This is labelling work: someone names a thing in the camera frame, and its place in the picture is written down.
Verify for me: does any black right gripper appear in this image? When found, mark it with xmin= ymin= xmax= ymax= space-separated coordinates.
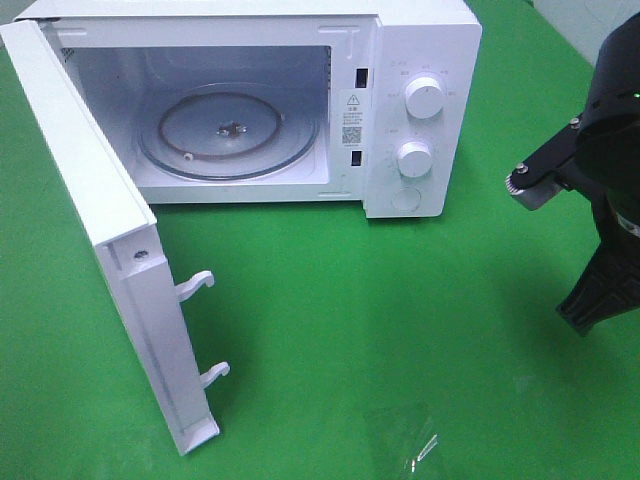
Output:
xmin=556 ymin=119 xmax=639 ymax=336

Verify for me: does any white microwave knob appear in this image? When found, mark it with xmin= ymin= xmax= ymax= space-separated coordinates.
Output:
xmin=396 ymin=141 xmax=433 ymax=178
xmin=404 ymin=75 xmax=445 ymax=120

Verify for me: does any white microwave door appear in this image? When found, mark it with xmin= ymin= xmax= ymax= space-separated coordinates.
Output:
xmin=1 ymin=20 xmax=230 ymax=455

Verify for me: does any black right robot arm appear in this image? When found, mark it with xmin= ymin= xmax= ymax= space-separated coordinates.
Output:
xmin=558 ymin=14 xmax=639 ymax=335

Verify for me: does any green table cover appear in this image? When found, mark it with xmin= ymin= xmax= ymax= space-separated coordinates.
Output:
xmin=1 ymin=1 xmax=639 ymax=479

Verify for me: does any white microwave oven body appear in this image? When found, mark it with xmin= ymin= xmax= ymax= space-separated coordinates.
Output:
xmin=9 ymin=1 xmax=482 ymax=218

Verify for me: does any glass microwave turntable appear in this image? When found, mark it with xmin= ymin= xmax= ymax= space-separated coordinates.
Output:
xmin=138 ymin=82 xmax=327 ymax=182

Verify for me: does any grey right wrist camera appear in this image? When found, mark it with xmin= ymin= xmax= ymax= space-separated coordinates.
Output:
xmin=505 ymin=115 xmax=582 ymax=211

